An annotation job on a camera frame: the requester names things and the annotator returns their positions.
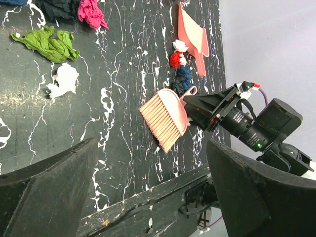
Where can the blue paper scrap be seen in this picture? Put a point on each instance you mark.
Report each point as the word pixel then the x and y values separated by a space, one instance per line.
pixel 185 74
pixel 14 2

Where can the pink dustpan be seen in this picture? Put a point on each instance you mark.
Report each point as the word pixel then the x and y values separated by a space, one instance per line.
pixel 195 38

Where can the white paper scrap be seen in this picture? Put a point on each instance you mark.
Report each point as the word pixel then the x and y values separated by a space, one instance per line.
pixel 64 81
pixel 179 46

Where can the pink hand brush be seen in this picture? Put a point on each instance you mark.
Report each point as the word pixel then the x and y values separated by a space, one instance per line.
pixel 166 117

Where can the blue paper scrap centre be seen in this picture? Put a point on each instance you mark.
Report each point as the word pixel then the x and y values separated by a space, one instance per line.
pixel 185 74

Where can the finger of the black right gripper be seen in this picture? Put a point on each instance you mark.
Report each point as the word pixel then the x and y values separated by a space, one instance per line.
pixel 209 102
pixel 206 121

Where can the red paper scrap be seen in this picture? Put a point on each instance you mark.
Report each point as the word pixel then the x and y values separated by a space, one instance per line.
pixel 174 59

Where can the white paper scrap centre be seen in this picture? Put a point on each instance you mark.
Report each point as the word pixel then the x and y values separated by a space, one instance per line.
pixel 179 46

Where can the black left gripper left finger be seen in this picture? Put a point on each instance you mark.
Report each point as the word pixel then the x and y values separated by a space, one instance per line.
pixel 46 199

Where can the white paper scrap left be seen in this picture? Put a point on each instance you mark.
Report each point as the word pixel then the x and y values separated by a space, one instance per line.
pixel 64 81

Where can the dark navy paper scrap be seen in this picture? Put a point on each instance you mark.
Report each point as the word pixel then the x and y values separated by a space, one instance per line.
pixel 180 87

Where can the black paper scrap left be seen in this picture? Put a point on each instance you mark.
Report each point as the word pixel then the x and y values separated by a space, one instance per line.
pixel 59 9

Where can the green paper scrap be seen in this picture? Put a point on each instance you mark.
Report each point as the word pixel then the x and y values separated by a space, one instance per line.
pixel 54 46

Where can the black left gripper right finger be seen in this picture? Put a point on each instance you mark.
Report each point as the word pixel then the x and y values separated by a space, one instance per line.
pixel 257 200

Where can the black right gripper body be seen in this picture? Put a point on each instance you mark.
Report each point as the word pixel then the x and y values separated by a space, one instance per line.
pixel 242 123

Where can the blue paper scrap left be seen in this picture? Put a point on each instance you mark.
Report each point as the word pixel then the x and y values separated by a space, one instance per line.
pixel 14 2

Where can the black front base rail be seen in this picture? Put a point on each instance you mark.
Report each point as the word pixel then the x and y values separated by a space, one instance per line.
pixel 94 222

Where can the magenta paper scrap left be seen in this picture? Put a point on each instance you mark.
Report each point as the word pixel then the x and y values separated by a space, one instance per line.
pixel 89 12

